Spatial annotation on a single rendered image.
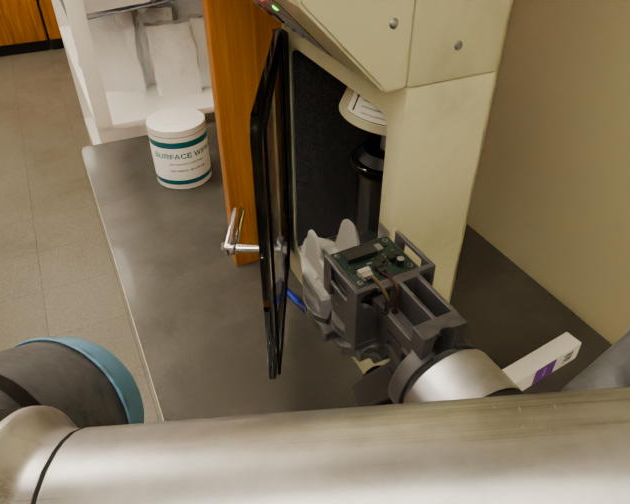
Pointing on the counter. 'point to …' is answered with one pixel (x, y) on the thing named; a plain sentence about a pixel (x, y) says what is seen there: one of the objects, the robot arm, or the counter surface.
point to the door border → (265, 205)
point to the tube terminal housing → (430, 127)
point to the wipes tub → (179, 147)
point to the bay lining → (321, 151)
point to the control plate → (289, 20)
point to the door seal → (270, 196)
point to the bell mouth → (362, 113)
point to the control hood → (361, 35)
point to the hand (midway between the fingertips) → (315, 252)
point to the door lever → (237, 235)
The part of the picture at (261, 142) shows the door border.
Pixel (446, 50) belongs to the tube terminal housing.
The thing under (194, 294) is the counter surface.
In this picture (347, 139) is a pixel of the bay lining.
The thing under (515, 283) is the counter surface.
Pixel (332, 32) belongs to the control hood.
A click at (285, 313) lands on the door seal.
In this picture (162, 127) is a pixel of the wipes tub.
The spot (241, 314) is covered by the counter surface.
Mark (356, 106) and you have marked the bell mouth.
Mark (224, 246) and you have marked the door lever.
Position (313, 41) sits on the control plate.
